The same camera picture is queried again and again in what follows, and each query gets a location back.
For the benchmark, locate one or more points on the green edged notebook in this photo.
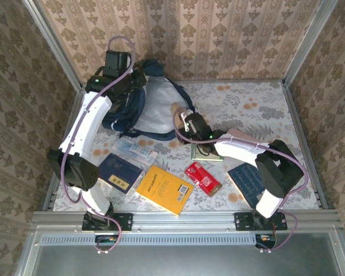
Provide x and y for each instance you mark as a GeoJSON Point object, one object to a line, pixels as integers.
{"type": "Point", "coordinates": [194, 152]}

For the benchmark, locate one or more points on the tan oval object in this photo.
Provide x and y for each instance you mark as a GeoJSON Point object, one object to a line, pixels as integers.
{"type": "Point", "coordinates": [176, 115]}

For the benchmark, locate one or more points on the navy blue backpack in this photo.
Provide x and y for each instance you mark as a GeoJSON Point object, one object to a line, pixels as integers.
{"type": "Point", "coordinates": [158, 109]}

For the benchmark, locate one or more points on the red packet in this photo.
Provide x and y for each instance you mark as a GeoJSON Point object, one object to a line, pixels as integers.
{"type": "Point", "coordinates": [202, 178]}

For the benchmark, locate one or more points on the blue book with white text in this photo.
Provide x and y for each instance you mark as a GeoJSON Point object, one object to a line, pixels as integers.
{"type": "Point", "coordinates": [244, 179]}

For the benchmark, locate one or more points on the light blue printed booklet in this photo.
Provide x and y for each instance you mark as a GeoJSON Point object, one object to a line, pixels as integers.
{"type": "Point", "coordinates": [135, 151]}

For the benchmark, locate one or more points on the navy book with yellow label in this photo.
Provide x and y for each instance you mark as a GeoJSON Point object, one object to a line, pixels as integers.
{"type": "Point", "coordinates": [118, 169]}

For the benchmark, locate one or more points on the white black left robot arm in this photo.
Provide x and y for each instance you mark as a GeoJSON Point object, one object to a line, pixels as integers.
{"type": "Point", "coordinates": [86, 123]}

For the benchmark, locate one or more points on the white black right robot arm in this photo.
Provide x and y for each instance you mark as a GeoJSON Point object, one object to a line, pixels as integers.
{"type": "Point", "coordinates": [241, 149]}

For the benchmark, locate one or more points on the floral tablecloth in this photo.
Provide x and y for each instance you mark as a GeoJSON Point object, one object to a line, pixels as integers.
{"type": "Point", "coordinates": [247, 95]}

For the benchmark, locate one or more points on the grey metal sheet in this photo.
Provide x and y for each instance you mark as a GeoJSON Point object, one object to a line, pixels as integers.
{"type": "Point", "coordinates": [189, 261]}

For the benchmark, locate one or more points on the aluminium back rail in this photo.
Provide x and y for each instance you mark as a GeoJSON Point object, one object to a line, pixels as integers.
{"type": "Point", "coordinates": [233, 81]}

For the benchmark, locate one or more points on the aluminium corner post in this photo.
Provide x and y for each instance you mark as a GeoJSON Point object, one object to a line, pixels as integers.
{"type": "Point", "coordinates": [57, 49]}
{"type": "Point", "coordinates": [307, 43]}

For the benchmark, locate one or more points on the aluminium front rail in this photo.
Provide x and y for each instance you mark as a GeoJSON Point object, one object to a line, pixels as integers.
{"type": "Point", "coordinates": [184, 220]}

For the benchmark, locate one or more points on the aluminium side rail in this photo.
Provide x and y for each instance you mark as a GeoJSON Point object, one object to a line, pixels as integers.
{"type": "Point", "coordinates": [50, 198]}
{"type": "Point", "coordinates": [300, 129]}

